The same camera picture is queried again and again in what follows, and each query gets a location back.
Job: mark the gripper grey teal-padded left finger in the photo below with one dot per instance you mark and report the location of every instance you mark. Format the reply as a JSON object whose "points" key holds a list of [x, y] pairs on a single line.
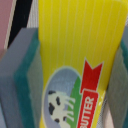
{"points": [[21, 81]]}

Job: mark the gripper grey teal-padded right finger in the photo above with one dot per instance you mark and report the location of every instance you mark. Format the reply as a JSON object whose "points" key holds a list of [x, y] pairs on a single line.
{"points": [[115, 114]]}

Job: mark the brown toy stove top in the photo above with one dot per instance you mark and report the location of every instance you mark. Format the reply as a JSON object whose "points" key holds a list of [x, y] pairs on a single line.
{"points": [[7, 8]]}

